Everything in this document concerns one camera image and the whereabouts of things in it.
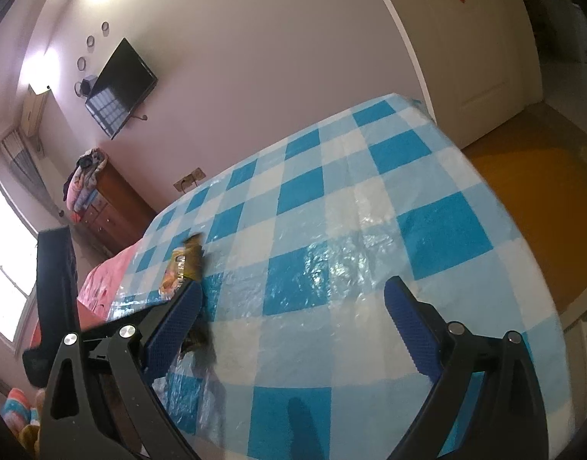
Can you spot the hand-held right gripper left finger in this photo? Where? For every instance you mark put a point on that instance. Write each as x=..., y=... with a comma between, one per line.
x=173, y=328

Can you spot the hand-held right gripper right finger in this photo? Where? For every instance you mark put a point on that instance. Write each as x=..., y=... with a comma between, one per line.
x=408, y=328

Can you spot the dark brown wrapper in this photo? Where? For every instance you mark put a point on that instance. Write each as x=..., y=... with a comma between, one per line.
x=200, y=340

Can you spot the gold snack wrapper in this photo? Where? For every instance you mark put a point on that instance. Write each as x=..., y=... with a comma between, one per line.
x=183, y=263

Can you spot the pink floral bedsheet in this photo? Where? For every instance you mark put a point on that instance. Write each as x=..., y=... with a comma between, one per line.
x=106, y=278

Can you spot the brown wooden dresser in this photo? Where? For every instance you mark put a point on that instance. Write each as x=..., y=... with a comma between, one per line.
x=121, y=211

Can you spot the blue white checked tablecloth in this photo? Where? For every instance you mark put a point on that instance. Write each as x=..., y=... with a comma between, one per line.
x=370, y=201

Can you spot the pile of folded blankets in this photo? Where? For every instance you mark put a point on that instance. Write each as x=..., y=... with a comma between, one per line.
x=82, y=184

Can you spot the white cabinet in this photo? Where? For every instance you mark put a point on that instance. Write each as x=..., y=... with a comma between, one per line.
x=578, y=345

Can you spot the window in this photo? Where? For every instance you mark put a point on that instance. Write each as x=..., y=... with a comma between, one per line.
x=6, y=258

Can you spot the grey curtain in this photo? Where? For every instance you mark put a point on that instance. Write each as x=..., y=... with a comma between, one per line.
x=27, y=167

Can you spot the white door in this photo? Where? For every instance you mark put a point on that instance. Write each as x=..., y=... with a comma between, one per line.
x=466, y=57

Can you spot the wall socket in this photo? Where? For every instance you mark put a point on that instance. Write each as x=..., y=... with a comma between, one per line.
x=190, y=179

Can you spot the black wall television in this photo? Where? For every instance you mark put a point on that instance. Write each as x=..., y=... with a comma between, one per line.
x=118, y=91

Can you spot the wall air conditioner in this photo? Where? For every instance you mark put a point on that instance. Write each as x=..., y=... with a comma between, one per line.
x=35, y=110

